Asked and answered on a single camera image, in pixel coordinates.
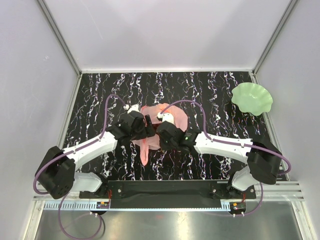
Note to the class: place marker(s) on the green wavy plastic bowl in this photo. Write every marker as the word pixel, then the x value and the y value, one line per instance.
pixel 252 98

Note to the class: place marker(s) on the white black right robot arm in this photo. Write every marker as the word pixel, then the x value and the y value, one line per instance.
pixel 261 158

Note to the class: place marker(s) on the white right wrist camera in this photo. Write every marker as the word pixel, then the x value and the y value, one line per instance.
pixel 166 117

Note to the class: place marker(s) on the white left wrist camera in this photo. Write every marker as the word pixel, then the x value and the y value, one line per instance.
pixel 132 108

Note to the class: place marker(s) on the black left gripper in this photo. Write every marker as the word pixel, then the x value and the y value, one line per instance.
pixel 150 131

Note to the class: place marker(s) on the aluminium frame rail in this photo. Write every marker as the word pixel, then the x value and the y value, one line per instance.
pixel 283 191

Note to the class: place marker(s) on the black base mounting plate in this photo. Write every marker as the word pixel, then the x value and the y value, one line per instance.
pixel 121 189

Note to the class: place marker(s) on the pink plastic bag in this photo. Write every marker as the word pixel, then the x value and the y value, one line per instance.
pixel 153 143

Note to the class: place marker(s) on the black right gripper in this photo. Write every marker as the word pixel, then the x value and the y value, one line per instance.
pixel 163 146

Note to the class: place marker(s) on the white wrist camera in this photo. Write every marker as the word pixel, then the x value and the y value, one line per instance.
pixel 132 108
pixel 166 117

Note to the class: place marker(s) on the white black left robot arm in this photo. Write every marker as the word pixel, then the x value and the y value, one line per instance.
pixel 58 172

